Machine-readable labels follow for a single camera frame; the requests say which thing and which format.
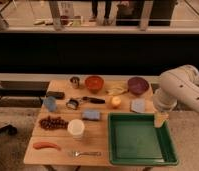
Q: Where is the dark red grape bunch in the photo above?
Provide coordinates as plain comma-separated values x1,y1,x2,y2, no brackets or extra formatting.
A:
39,116,68,130

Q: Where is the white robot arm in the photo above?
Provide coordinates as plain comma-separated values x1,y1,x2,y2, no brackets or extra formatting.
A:
152,65,199,128

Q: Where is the white paper cup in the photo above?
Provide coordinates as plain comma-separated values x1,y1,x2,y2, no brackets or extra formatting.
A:
67,119,85,139

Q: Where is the small metal cup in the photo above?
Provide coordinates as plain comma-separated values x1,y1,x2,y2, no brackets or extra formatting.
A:
70,76,80,89

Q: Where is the light blue plastic cup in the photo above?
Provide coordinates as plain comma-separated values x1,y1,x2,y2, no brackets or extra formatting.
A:
43,96,57,112

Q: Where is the green plastic tray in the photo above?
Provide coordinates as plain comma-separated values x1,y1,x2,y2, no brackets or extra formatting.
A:
108,113,178,166

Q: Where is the purple bowl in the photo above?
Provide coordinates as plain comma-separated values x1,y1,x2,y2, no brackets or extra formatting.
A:
128,77,149,95

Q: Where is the yellow apple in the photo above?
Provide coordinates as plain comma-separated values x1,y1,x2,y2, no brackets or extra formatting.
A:
110,96,121,108

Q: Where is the yellow banana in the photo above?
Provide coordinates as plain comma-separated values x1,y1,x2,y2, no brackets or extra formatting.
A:
106,86,127,96

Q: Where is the red bowl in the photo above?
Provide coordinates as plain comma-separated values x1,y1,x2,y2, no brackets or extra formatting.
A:
85,76,104,93

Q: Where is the metal fork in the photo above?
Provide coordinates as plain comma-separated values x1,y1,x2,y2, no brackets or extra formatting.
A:
69,151,101,157

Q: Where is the black rectangular block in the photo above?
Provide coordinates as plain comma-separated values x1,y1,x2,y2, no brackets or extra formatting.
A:
46,91,65,99

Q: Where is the black object on floor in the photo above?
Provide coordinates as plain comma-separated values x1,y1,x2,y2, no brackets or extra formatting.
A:
0,125,18,136

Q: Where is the black handled knife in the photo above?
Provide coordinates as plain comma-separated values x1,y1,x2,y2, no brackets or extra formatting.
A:
82,96,105,104

